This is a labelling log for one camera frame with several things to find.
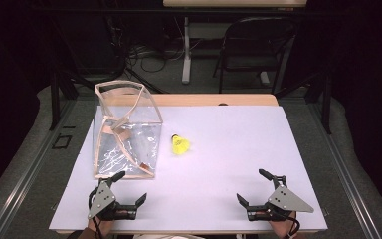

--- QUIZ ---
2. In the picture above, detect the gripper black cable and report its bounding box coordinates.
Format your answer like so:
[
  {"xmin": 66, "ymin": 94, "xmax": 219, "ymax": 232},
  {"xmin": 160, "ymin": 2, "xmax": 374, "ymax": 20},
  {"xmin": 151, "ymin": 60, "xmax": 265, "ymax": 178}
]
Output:
[
  {"xmin": 277, "ymin": 208, "xmax": 301, "ymax": 239},
  {"xmin": 88, "ymin": 187, "xmax": 103, "ymax": 239}
]

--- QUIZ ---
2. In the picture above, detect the wooden table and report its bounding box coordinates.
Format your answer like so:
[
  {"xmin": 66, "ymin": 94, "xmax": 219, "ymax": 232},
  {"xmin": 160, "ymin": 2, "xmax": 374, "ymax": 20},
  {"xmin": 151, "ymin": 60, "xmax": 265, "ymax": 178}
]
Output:
[{"xmin": 49, "ymin": 93, "xmax": 328, "ymax": 235}]

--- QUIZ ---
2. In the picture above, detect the yellow shuttlecock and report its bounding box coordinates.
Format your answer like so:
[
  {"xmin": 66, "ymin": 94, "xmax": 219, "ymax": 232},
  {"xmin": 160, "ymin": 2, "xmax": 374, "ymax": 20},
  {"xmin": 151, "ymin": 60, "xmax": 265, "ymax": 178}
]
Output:
[{"xmin": 170, "ymin": 133, "xmax": 191, "ymax": 156}]

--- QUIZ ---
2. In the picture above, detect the person's right hand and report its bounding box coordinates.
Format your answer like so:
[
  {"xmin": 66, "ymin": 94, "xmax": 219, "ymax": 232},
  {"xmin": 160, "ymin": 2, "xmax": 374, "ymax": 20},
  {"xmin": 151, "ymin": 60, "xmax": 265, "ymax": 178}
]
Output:
[{"xmin": 268, "ymin": 212, "xmax": 298, "ymax": 239}]

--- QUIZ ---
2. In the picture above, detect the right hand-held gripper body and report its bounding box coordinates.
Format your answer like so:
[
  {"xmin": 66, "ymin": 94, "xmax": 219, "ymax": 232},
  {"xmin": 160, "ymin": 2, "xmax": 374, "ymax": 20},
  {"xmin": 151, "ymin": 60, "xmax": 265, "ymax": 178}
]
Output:
[{"xmin": 247, "ymin": 175, "xmax": 315, "ymax": 222}]

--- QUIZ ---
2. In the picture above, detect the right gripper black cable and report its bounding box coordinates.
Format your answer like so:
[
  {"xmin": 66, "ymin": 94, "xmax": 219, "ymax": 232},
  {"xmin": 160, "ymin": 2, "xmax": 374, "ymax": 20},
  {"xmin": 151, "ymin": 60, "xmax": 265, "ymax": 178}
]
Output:
[{"xmin": 277, "ymin": 208, "xmax": 301, "ymax": 239}]

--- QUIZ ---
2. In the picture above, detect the person's left hand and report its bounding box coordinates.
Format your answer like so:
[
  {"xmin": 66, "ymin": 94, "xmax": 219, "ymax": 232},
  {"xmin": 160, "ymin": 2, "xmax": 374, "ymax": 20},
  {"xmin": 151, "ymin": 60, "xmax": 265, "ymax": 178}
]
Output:
[{"xmin": 88, "ymin": 217, "xmax": 114, "ymax": 236}]

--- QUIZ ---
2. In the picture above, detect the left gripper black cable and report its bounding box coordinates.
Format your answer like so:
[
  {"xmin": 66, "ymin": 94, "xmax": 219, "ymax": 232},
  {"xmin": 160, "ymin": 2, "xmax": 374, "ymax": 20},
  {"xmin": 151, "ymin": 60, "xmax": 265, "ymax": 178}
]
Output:
[{"xmin": 88, "ymin": 187, "xmax": 103, "ymax": 239}]

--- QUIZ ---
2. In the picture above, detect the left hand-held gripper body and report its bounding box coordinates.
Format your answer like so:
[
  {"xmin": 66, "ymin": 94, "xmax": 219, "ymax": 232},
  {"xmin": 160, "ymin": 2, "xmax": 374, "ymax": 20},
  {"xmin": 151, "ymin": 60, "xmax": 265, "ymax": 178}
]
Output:
[{"xmin": 88, "ymin": 178, "xmax": 138, "ymax": 222}]

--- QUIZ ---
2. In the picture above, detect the black metal stand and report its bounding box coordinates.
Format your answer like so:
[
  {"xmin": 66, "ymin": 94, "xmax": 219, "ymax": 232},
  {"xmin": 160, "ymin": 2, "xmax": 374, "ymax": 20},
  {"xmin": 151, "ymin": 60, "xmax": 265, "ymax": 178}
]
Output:
[
  {"xmin": 274, "ymin": 70, "xmax": 333, "ymax": 135},
  {"xmin": 48, "ymin": 68, "xmax": 81, "ymax": 131}
]

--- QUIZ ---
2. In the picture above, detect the bundle of floor cables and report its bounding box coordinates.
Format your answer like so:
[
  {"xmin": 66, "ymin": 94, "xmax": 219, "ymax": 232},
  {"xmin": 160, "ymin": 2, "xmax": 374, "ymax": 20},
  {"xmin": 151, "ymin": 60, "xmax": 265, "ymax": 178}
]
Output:
[{"xmin": 124, "ymin": 18, "xmax": 210, "ymax": 75}]

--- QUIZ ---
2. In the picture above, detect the clear plastic bag beige trim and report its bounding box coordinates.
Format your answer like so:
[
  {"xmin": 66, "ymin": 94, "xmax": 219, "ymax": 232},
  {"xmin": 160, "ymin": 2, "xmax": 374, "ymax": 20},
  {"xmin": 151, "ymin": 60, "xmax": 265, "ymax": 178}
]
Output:
[{"xmin": 93, "ymin": 80, "xmax": 164, "ymax": 180}]

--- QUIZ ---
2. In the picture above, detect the black folding chair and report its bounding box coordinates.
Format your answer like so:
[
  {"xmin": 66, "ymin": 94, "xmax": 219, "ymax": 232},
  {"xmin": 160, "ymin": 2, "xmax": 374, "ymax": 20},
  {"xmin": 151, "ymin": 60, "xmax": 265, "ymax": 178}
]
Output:
[{"xmin": 213, "ymin": 17, "xmax": 298, "ymax": 96}]

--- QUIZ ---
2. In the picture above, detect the white table mat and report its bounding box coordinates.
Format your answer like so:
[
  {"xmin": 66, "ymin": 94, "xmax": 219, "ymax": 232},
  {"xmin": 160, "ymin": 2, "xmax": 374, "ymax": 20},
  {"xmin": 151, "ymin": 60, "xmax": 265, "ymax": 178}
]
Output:
[{"xmin": 49, "ymin": 105, "xmax": 328, "ymax": 235}]

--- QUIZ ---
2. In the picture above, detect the grey metal floor rail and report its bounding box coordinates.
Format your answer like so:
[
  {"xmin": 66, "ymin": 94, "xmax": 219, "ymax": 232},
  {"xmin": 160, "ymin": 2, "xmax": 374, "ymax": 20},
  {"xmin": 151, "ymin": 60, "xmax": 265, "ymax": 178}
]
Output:
[
  {"xmin": 0, "ymin": 99, "xmax": 78, "ymax": 239},
  {"xmin": 306, "ymin": 99, "xmax": 382, "ymax": 239}
]

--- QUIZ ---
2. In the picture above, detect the white background desk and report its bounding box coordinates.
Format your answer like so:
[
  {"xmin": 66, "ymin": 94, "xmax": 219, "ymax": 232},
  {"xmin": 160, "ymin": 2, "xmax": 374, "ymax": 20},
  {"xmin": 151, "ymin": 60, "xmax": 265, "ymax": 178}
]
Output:
[{"xmin": 162, "ymin": 0, "xmax": 308, "ymax": 85}]

